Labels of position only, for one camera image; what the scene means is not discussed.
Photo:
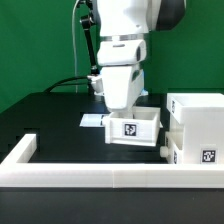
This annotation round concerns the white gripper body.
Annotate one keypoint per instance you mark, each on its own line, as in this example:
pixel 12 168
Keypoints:
pixel 121 73

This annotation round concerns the white drawer tray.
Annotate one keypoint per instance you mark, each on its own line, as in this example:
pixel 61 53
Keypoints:
pixel 172 150
pixel 139 127

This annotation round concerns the white drawer cabinet box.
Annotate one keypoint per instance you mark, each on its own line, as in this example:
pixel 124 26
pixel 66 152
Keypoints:
pixel 199 117

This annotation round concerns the white front drawer tray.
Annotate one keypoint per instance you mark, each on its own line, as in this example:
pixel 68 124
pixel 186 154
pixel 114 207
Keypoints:
pixel 172 150

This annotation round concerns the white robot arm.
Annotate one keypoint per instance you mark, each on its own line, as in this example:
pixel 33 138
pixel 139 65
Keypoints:
pixel 124 25

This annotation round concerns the white marker sheet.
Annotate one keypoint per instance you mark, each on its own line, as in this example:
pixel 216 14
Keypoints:
pixel 92 120

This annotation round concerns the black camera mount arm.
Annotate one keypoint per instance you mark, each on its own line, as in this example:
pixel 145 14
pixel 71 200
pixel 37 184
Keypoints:
pixel 87 22

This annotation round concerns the white U-shaped fence frame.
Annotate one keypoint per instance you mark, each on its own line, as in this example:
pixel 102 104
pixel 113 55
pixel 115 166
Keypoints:
pixel 16 170

